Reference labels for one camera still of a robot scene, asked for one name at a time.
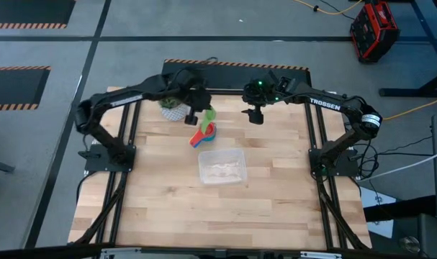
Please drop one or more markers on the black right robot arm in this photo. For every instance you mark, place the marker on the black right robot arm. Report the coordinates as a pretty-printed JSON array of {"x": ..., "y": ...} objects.
[{"x": 347, "y": 108}]

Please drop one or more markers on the black diagonal frame brace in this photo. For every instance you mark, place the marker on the black diagonal frame brace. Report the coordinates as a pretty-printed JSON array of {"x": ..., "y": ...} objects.
[
  {"x": 99, "y": 212},
  {"x": 342, "y": 216}
]

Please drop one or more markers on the potted plant, white patterned pot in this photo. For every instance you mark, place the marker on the potted plant, white patterned pot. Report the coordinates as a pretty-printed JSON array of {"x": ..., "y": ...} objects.
[{"x": 175, "y": 113}]

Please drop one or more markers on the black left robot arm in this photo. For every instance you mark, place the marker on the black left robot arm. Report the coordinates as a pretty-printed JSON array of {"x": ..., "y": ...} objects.
[{"x": 124, "y": 99}]

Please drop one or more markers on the clear plastic basket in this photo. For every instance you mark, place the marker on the clear plastic basket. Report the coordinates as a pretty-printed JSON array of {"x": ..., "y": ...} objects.
[{"x": 221, "y": 167}]

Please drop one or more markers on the green measuring cup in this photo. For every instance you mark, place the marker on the green measuring cup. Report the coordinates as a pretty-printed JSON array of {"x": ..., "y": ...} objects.
[{"x": 209, "y": 117}]

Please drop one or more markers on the colourful measuring cups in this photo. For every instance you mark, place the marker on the colourful measuring cups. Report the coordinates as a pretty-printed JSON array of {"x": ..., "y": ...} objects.
[{"x": 196, "y": 138}]

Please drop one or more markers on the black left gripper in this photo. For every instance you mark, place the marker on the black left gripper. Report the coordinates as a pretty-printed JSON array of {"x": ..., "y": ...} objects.
[{"x": 200, "y": 99}]

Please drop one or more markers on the black hazard-striped floor mat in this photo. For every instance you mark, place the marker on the black hazard-striped floor mat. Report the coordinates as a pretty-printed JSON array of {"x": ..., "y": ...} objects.
[
  {"x": 13, "y": 86},
  {"x": 27, "y": 11},
  {"x": 236, "y": 77}
]

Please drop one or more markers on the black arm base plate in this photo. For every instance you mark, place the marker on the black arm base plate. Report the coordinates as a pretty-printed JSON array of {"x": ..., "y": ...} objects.
[
  {"x": 95, "y": 158},
  {"x": 344, "y": 165}
]

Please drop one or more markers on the red and black toolbox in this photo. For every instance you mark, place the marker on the red and black toolbox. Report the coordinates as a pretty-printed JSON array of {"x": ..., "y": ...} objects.
[{"x": 374, "y": 30}]

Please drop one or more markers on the black table leg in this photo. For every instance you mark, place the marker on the black table leg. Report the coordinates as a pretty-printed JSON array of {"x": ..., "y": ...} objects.
[{"x": 425, "y": 32}]

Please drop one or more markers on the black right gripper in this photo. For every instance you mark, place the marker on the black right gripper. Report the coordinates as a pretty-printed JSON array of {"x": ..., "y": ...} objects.
[{"x": 259, "y": 91}]

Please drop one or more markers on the large teal measuring cup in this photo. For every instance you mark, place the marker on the large teal measuring cup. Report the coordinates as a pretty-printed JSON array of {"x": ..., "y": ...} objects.
[{"x": 211, "y": 137}]

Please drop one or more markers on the black aluminium frame rail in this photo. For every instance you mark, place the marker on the black aluminium frame rail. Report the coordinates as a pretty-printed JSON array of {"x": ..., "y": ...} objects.
[
  {"x": 218, "y": 253},
  {"x": 313, "y": 122},
  {"x": 130, "y": 122}
]

